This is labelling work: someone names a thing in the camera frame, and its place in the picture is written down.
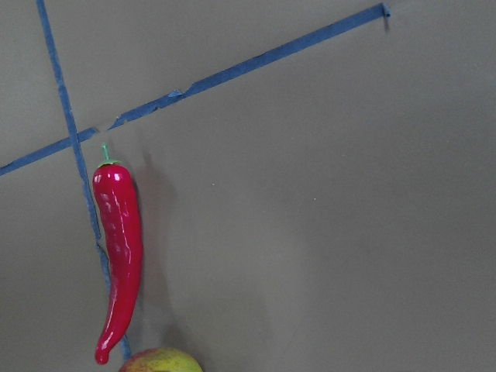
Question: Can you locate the red chili pepper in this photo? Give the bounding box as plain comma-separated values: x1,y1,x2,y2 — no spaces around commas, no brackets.
92,143,143,365

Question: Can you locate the red apple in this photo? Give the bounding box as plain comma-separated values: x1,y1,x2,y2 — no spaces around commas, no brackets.
119,348,203,372

